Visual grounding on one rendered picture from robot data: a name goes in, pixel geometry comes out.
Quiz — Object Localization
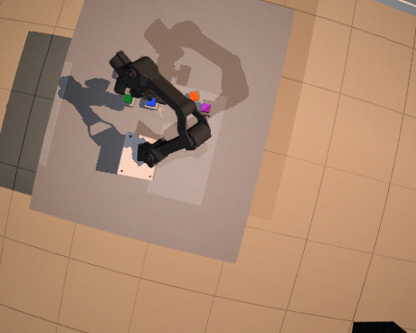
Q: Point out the purple button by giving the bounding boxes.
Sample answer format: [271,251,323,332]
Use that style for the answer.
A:
[199,101,213,116]

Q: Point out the green button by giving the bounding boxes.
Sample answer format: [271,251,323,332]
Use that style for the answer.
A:
[122,92,137,107]

